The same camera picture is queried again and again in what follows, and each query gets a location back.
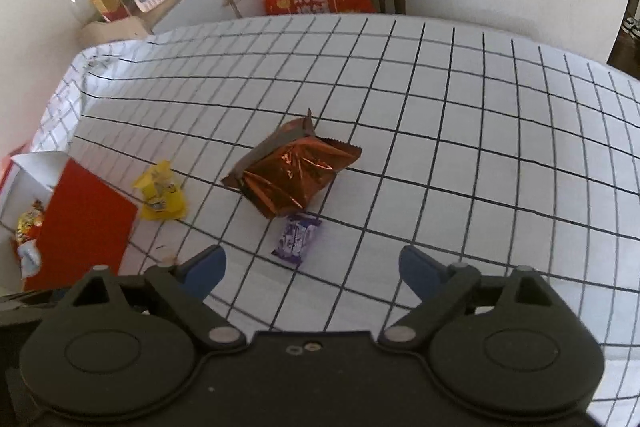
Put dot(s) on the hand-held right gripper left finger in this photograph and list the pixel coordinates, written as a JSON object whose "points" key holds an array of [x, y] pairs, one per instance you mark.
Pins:
{"points": [[205, 269]]}

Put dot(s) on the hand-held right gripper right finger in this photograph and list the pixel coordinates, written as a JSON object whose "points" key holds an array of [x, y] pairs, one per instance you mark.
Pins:
{"points": [[419, 271]]}

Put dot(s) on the clear plastic snack packet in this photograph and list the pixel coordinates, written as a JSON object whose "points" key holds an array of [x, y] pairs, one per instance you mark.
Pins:
{"points": [[30, 259]]}

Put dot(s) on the red orange snack packet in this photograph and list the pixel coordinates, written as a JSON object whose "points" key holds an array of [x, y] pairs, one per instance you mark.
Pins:
{"points": [[31, 224]]}

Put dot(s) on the purple candy packet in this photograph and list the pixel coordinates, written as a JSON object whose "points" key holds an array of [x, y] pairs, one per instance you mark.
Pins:
{"points": [[296, 238]]}

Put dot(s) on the red cardboard box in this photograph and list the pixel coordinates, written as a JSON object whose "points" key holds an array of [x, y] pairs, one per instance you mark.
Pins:
{"points": [[90, 222]]}

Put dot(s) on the yellow snack packet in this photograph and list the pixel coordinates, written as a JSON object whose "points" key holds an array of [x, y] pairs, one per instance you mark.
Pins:
{"points": [[162, 192]]}

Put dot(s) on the brown foil snack packet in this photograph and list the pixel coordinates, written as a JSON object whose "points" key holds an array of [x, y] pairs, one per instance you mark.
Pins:
{"points": [[290, 172]]}

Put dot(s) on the white checkered tablecloth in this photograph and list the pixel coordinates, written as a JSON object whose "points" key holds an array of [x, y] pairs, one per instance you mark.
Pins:
{"points": [[450, 132]]}

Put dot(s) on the orange drink bottle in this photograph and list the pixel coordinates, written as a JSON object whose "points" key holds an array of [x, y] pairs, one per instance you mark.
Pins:
{"points": [[111, 2]]}

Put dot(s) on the dark wooden furniture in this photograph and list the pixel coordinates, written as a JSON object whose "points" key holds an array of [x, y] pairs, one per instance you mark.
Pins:
{"points": [[625, 52]]}

